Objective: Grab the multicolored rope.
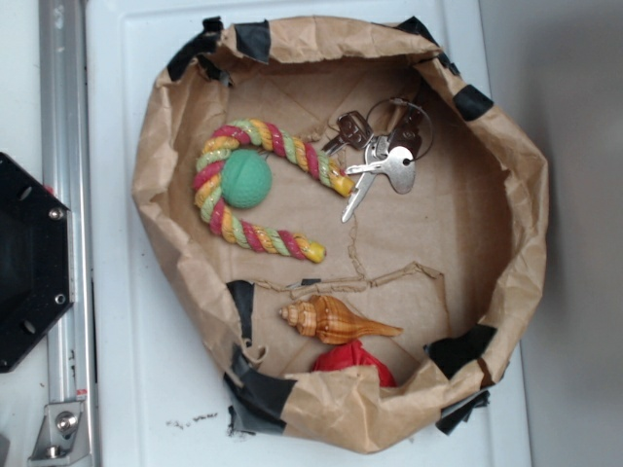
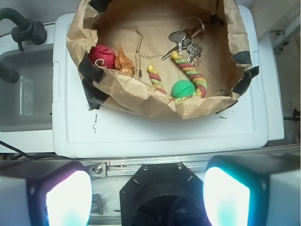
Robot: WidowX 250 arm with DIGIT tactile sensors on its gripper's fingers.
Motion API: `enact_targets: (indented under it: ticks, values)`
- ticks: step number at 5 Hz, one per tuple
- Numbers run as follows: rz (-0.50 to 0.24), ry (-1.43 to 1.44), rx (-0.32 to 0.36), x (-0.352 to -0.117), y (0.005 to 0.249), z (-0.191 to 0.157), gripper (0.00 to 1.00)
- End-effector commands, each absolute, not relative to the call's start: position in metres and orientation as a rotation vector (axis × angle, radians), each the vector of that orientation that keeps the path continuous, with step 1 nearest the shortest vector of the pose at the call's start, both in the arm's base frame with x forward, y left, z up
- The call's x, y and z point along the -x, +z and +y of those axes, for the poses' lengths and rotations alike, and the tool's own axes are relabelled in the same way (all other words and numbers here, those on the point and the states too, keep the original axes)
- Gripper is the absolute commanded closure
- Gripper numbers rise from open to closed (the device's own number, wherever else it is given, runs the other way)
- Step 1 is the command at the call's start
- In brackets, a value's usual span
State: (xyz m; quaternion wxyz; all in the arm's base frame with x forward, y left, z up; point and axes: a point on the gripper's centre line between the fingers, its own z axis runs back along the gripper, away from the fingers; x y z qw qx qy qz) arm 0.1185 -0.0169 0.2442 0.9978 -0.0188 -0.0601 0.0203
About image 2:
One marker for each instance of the black mounting plate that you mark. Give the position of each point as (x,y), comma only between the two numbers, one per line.
(167,194)

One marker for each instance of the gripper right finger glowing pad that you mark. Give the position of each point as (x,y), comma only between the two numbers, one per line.
(253,190)

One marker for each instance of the brown paper bag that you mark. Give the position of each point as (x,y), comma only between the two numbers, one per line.
(220,76)

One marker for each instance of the white sink basin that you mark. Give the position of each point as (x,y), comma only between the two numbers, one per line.
(27,104)

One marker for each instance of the green rubber ball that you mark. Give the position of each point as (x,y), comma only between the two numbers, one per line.
(182,88)

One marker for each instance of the red wrapped ball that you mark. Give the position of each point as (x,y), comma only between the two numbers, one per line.
(101,56)

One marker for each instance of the orange spiral seashell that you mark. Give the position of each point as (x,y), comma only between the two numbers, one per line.
(124,64)

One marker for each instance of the white plastic board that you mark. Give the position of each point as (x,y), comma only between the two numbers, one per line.
(79,132)

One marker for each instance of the bunch of metal keys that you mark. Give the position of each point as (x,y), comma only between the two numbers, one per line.
(189,36)

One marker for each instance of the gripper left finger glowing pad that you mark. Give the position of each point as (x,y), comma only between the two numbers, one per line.
(44,193)

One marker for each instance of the black faucet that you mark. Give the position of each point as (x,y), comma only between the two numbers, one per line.
(25,30)

